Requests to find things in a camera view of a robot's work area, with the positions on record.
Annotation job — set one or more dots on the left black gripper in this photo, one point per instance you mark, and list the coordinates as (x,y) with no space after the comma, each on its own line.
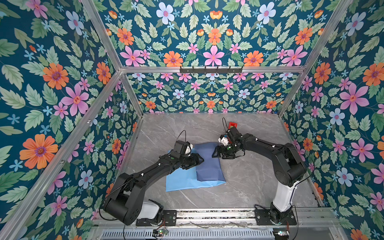
(195,160)

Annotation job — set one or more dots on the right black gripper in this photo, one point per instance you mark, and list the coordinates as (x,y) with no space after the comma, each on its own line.
(224,155)

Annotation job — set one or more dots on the light blue wrapping paper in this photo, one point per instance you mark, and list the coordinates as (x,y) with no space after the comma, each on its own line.
(207,174)

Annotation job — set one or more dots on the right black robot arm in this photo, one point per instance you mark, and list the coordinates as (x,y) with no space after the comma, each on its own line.
(288,166)

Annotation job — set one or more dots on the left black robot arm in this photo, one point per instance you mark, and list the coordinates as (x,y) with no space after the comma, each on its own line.
(126,201)

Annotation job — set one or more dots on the red tape dispenser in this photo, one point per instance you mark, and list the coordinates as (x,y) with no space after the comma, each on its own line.
(232,125)

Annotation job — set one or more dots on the white ventilation grille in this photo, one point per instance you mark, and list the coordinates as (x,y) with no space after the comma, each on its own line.
(187,234)

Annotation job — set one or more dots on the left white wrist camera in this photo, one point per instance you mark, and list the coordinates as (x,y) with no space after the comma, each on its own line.
(189,149)

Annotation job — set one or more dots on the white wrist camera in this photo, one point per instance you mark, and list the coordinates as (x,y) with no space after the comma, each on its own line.
(189,149)
(223,140)

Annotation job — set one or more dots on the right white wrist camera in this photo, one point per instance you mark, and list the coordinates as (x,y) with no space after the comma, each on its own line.
(223,140)

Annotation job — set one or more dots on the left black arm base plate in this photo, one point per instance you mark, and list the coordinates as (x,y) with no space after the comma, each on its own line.
(166,217)

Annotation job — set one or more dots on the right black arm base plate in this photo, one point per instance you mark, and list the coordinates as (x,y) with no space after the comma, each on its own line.
(274,217)

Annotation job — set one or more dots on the black hook rail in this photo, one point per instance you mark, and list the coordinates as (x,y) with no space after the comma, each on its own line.
(210,70)

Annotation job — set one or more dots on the aluminium front mounting rail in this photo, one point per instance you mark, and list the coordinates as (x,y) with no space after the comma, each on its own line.
(250,217)

